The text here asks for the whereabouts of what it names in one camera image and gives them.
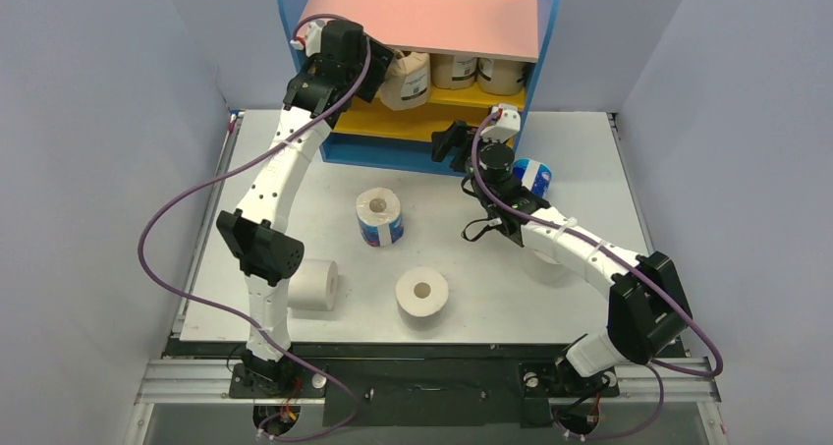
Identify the brown printed paper roll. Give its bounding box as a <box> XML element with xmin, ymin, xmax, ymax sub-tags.
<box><xmin>378</xmin><ymin>49</ymin><xmax>431</xmax><ymax>111</ymax></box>

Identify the blue roll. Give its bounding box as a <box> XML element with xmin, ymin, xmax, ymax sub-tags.
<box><xmin>356</xmin><ymin>188</ymin><xmax>404</xmax><ymax>247</ymax></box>
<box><xmin>512</xmin><ymin>158</ymin><xmax>552</xmax><ymax>197</ymax></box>

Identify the white roll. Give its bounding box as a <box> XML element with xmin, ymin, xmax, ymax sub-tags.
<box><xmin>288</xmin><ymin>258</ymin><xmax>339</xmax><ymax>311</ymax></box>
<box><xmin>521</xmin><ymin>249</ymin><xmax>568</xmax><ymax>285</ymax></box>
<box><xmin>395</xmin><ymin>266</ymin><xmax>450</xmax><ymax>319</ymax></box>

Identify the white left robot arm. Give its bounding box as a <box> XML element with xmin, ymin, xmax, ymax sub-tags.
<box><xmin>216</xmin><ymin>15</ymin><xmax>394</xmax><ymax>396</ymax></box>

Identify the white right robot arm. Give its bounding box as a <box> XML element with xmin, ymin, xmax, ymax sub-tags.
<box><xmin>431</xmin><ymin>121</ymin><xmax>692</xmax><ymax>394</ymax></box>

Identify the blue shelf with coloured boards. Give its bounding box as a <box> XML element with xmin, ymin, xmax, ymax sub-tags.
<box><xmin>277</xmin><ymin>0</ymin><xmax>560</xmax><ymax>174</ymax></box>

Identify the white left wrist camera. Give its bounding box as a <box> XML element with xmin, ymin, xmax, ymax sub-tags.
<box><xmin>289</xmin><ymin>23</ymin><xmax>323</xmax><ymax>57</ymax></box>

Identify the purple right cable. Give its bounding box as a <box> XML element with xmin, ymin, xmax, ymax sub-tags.
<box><xmin>470</xmin><ymin>106</ymin><xmax>725</xmax><ymax>441</ymax></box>

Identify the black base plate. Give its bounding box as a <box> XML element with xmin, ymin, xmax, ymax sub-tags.
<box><xmin>141</xmin><ymin>345</ymin><xmax>658</xmax><ymax>435</ymax></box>

